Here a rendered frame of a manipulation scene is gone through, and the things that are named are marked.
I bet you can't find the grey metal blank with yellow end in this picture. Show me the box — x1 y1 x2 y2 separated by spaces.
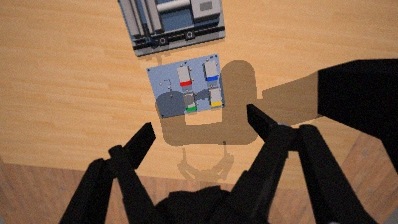
208 87 222 107

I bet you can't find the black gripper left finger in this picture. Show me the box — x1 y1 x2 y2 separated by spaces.
59 122 165 224

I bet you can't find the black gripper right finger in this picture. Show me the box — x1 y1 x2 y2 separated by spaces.
207 104 378 224

